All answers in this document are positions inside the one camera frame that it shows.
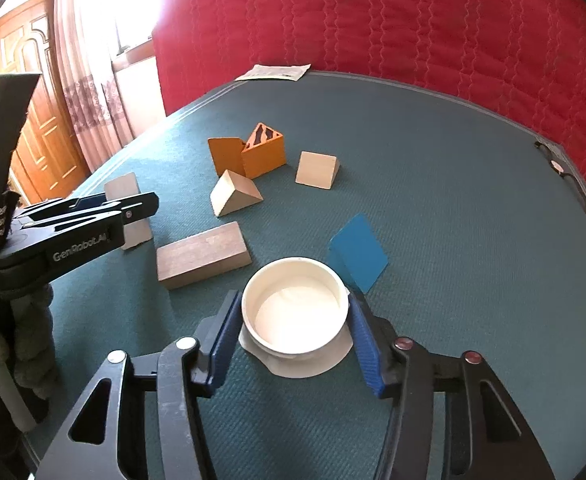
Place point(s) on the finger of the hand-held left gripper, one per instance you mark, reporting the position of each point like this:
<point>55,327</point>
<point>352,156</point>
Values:
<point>90,201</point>
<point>140,204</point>

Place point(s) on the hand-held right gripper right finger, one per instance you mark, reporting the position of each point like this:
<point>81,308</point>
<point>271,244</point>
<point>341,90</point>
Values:
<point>365,345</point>

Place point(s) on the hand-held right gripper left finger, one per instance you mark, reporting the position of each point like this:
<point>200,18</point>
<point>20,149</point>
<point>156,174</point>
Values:
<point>223,340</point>

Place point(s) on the light wooden rectangular block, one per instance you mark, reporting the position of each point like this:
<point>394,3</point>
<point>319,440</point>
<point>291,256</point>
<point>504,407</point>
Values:
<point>123,184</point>

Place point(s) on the white cup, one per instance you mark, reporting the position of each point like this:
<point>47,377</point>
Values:
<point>293,310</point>

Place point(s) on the dark brown wooden block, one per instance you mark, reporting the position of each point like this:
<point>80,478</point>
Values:
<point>203,257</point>

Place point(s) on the blue block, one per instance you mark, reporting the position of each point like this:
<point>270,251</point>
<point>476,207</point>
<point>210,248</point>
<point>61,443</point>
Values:
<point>360,252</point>

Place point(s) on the light wooden triangular block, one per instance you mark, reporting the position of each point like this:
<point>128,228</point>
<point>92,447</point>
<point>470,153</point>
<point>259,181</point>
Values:
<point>315,170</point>
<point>233,195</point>

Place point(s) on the orange wooden block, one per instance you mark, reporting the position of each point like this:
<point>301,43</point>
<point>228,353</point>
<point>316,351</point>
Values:
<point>224,155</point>

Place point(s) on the orange striped triangular block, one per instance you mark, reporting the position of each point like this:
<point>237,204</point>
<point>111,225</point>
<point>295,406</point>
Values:
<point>265,157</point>

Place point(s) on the person's left hand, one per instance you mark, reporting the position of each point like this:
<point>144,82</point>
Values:
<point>35,350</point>

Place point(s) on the patterned curtain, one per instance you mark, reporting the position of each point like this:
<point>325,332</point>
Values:
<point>88,100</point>

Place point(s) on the teal table cloth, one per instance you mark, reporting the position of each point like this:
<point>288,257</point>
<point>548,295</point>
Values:
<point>448,260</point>

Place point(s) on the white paper leaflet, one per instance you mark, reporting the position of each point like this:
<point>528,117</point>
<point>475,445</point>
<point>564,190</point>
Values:
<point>273,72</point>

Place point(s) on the window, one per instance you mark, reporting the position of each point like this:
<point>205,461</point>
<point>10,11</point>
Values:
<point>123,0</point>

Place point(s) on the red quilted blanket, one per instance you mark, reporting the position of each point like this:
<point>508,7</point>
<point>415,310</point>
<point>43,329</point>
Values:
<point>398,30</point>

